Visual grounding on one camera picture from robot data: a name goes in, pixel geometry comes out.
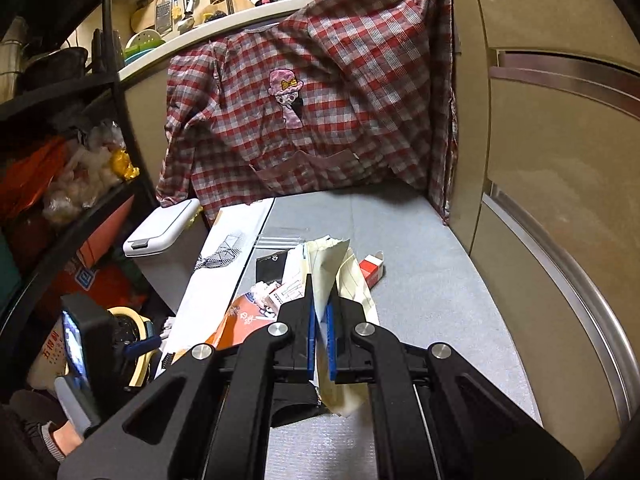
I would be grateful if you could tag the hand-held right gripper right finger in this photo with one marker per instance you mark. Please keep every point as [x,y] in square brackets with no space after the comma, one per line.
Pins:
[331,340]

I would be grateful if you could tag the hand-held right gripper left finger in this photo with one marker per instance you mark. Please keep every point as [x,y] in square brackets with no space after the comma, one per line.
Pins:
[310,320]

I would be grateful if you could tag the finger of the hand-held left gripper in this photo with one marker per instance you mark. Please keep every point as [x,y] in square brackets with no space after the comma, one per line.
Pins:
[142,348]

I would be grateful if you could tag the yellow round waste basket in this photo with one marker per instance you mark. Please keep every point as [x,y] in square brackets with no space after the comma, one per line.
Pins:
[147,332]

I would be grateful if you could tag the white printed carton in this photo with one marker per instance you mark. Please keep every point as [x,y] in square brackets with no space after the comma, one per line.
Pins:
[285,295]

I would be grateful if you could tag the cream paper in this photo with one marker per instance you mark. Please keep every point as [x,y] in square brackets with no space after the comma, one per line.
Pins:
[327,265]

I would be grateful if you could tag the white tissue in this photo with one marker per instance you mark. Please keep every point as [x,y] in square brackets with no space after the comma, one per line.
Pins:
[259,292]

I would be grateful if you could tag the black packet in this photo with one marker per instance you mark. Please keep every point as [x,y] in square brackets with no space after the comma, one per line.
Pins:
[270,265]

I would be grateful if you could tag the orange snack packet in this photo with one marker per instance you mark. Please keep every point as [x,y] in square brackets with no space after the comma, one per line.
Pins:
[240,320]

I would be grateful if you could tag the red and white small carton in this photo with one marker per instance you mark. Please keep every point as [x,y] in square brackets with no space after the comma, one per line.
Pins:
[370,270]

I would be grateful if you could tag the person's left forearm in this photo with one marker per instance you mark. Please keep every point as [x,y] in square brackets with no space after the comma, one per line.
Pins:
[20,435]

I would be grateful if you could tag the person's left hand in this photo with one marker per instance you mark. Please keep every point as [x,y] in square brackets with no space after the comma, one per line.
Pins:
[67,440]

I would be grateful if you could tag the white sack with red print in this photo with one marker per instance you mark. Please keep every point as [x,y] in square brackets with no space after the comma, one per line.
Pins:
[47,360]

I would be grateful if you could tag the orange sack with blue label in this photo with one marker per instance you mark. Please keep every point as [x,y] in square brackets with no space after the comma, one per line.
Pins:
[105,287]

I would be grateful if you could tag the clear straw wrappers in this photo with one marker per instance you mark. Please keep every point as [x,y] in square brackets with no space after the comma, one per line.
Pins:
[280,241]

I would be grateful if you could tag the white board with striped drawing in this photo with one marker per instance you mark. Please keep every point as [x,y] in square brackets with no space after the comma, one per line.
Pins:
[230,230]

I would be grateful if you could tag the salmon cardboard box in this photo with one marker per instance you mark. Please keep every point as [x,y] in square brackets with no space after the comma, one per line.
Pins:
[107,230]

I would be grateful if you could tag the white pedal bin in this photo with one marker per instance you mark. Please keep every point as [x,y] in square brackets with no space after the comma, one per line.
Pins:
[165,225]

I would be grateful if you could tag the grey table mat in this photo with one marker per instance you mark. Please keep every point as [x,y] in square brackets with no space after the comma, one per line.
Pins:
[440,260]

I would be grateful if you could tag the pile of clear plastic bags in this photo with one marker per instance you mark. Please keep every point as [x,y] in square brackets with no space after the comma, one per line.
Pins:
[85,185]

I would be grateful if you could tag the orange plastic bag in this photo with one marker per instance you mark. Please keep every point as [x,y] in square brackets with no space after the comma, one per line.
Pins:
[30,175]

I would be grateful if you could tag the yellow plastic bag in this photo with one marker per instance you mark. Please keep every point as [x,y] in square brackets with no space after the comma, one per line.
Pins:
[122,162]

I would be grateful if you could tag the red checked smock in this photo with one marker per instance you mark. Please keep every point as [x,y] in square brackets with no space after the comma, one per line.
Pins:
[350,85]

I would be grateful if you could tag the black shelf rack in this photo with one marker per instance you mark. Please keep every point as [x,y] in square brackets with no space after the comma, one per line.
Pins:
[65,85]

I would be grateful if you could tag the beige refrigerator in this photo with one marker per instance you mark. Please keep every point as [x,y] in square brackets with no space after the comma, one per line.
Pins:
[550,185]

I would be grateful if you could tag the dark cooking pot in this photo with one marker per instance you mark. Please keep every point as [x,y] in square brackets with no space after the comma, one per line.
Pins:
[55,67]

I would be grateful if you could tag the white kitchen counter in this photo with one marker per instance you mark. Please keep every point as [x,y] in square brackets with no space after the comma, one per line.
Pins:
[200,37]

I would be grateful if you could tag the green colander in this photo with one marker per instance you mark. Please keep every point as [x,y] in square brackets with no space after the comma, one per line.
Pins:
[142,45]

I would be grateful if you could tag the metal grater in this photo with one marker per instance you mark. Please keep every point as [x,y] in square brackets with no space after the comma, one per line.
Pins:
[162,12]

